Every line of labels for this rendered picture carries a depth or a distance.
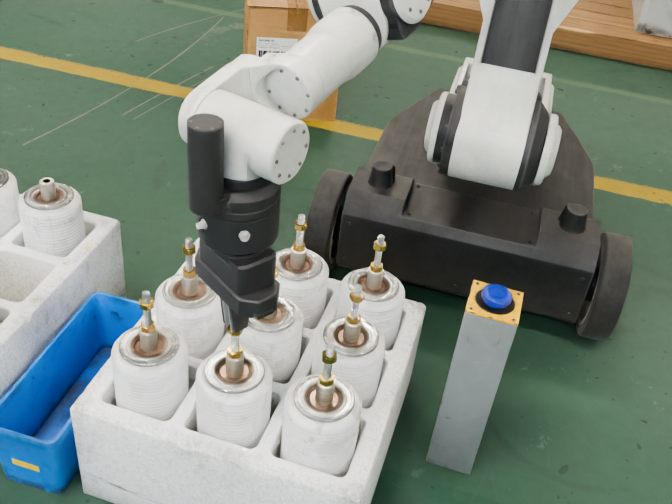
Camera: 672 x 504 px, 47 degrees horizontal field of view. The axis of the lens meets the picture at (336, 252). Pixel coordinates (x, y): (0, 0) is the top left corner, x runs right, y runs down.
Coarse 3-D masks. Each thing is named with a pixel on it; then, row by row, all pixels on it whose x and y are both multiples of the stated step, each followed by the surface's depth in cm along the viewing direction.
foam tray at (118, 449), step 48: (336, 288) 124; (96, 384) 103; (192, 384) 110; (288, 384) 106; (384, 384) 108; (96, 432) 101; (144, 432) 98; (192, 432) 98; (384, 432) 102; (96, 480) 107; (144, 480) 104; (192, 480) 100; (240, 480) 97; (288, 480) 94; (336, 480) 95
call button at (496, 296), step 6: (486, 288) 103; (492, 288) 103; (498, 288) 103; (504, 288) 104; (486, 294) 102; (492, 294) 102; (498, 294) 102; (504, 294) 103; (510, 294) 103; (486, 300) 102; (492, 300) 102; (498, 300) 101; (504, 300) 102; (510, 300) 102; (492, 306) 102; (498, 306) 102; (504, 306) 102
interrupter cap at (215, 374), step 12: (216, 360) 99; (252, 360) 99; (204, 372) 97; (216, 372) 97; (252, 372) 98; (264, 372) 98; (216, 384) 95; (228, 384) 96; (240, 384) 96; (252, 384) 96
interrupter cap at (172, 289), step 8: (168, 280) 110; (176, 280) 110; (200, 280) 111; (168, 288) 109; (176, 288) 109; (200, 288) 110; (208, 288) 109; (168, 296) 107; (176, 296) 108; (184, 296) 108; (192, 296) 108; (200, 296) 108; (208, 296) 108; (176, 304) 106; (184, 304) 106; (192, 304) 106; (200, 304) 106
